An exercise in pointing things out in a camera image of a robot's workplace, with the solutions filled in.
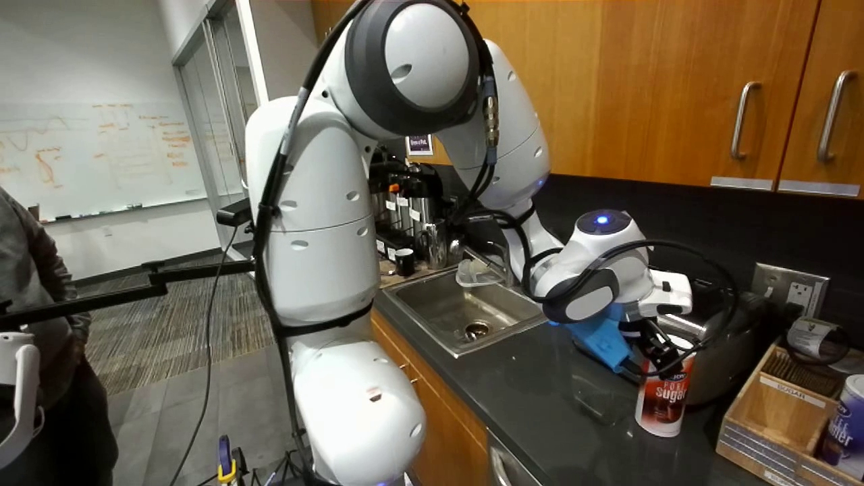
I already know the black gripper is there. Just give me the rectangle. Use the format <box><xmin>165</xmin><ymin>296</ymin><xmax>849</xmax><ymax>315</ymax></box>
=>
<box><xmin>625</xmin><ymin>307</ymin><xmax>705</xmax><ymax>386</ymax></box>

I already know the white red sugar container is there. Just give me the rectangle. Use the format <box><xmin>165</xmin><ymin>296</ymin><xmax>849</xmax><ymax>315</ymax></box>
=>
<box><xmin>632</xmin><ymin>350</ymin><xmax>695</xmax><ymax>442</ymax></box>

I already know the wooden condiment box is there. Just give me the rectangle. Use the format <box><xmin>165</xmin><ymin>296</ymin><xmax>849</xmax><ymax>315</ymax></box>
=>
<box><xmin>713</xmin><ymin>338</ymin><xmax>864</xmax><ymax>486</ymax></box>

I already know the white blue creamer container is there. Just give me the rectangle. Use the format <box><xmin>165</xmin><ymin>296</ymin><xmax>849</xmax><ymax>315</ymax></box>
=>
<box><xmin>809</xmin><ymin>373</ymin><xmax>864</xmax><ymax>481</ymax></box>

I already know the white under-cabinet strip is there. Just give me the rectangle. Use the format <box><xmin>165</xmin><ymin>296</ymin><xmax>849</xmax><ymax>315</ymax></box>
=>
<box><xmin>707</xmin><ymin>172</ymin><xmax>776</xmax><ymax>193</ymax></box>
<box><xmin>775</xmin><ymin>177</ymin><xmax>864</xmax><ymax>201</ymax></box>

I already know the large grey faucet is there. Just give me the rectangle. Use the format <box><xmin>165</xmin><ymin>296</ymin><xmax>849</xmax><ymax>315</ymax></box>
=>
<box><xmin>450</xmin><ymin>246</ymin><xmax>517</xmax><ymax>291</ymax></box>

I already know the stainless steel sink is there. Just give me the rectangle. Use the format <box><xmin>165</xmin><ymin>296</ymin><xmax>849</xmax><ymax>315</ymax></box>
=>
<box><xmin>383</xmin><ymin>269</ymin><xmax>551</xmax><ymax>361</ymax></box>

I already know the wooden sink base cabinet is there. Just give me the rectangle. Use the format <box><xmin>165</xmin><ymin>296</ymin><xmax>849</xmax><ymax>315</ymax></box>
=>
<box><xmin>363</xmin><ymin>304</ymin><xmax>493</xmax><ymax>486</ymax></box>

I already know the wooden cabinet door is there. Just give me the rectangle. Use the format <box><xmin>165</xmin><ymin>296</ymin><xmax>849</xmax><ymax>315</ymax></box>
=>
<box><xmin>589</xmin><ymin>0</ymin><xmax>822</xmax><ymax>193</ymax></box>
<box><xmin>776</xmin><ymin>0</ymin><xmax>864</xmax><ymax>200</ymax></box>
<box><xmin>502</xmin><ymin>0</ymin><xmax>605</xmax><ymax>180</ymax></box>

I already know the black mug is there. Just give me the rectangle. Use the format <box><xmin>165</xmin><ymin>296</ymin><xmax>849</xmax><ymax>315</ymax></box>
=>
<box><xmin>392</xmin><ymin>246</ymin><xmax>417</xmax><ymax>281</ymax></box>

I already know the black coffee machine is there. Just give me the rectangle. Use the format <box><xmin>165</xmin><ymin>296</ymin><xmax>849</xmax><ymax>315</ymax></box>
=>
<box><xmin>363</xmin><ymin>146</ymin><xmax>474</xmax><ymax>273</ymax></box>

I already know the purple white sign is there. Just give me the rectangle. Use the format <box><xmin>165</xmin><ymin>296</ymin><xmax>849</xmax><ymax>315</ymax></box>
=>
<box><xmin>401</xmin><ymin>131</ymin><xmax>433</xmax><ymax>162</ymax></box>

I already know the yellow blue clamp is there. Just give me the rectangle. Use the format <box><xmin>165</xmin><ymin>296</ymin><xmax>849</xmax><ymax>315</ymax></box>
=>
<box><xmin>213</xmin><ymin>435</ymin><xmax>247</xmax><ymax>486</ymax></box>

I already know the grey framed glass partition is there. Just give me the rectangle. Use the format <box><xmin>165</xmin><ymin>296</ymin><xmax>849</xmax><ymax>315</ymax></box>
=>
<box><xmin>159</xmin><ymin>0</ymin><xmax>321</xmax><ymax>210</ymax></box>

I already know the black metal bar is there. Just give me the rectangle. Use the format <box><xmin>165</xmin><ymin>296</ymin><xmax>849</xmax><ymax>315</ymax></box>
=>
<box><xmin>0</xmin><ymin>254</ymin><xmax>261</xmax><ymax>335</ymax></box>

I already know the white whiteboard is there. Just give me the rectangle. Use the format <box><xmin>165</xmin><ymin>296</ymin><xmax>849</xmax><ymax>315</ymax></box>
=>
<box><xmin>0</xmin><ymin>0</ymin><xmax>213</xmax><ymax>227</ymax></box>

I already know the person in dark clothing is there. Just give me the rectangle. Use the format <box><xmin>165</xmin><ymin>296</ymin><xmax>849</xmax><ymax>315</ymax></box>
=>
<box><xmin>0</xmin><ymin>187</ymin><xmax>122</xmax><ymax>486</ymax></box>

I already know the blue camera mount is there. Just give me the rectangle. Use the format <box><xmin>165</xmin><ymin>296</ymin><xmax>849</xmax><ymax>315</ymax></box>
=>
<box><xmin>562</xmin><ymin>301</ymin><xmax>648</xmax><ymax>376</ymax></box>

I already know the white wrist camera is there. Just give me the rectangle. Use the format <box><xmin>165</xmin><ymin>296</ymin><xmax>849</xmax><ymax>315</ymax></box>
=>
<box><xmin>645</xmin><ymin>265</ymin><xmax>695</xmax><ymax>318</ymax></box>

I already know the silver wall outlet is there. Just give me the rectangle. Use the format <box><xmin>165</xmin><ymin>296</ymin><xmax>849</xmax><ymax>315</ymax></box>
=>
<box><xmin>748</xmin><ymin>259</ymin><xmax>833</xmax><ymax>322</ymax></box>

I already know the silver cabinet door handle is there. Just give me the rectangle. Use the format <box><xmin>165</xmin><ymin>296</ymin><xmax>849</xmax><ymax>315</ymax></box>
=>
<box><xmin>728</xmin><ymin>77</ymin><xmax>766</xmax><ymax>165</ymax></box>
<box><xmin>815</xmin><ymin>68</ymin><xmax>859</xmax><ymax>168</ymax></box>

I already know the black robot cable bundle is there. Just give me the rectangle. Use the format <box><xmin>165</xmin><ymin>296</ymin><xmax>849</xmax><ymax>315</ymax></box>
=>
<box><xmin>251</xmin><ymin>0</ymin><xmax>743</xmax><ymax>386</ymax></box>

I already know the white curved frame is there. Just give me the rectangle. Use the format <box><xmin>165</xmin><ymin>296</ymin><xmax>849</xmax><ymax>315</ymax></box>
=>
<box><xmin>0</xmin><ymin>330</ymin><xmax>47</xmax><ymax>473</ymax></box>

